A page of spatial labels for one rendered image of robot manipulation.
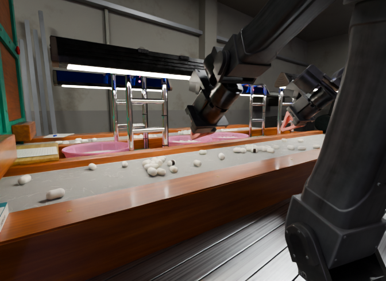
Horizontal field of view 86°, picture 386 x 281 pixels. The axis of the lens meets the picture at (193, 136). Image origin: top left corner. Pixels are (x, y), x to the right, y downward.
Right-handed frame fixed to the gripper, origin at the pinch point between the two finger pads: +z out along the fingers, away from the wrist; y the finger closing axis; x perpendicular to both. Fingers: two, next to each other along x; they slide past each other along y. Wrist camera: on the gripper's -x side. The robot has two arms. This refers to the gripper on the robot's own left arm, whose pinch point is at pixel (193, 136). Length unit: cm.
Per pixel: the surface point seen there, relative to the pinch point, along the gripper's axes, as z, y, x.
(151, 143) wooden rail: 53, -12, -30
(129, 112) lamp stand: 21.4, 7.5, -26.1
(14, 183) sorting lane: 23.0, 41.5, -4.7
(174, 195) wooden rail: -4.8, 13.4, 15.9
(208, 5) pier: 84, -217, -329
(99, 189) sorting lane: 10.2, 24.0, 6.3
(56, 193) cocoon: 8.8, 32.3, 5.8
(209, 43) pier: 128, -221, -279
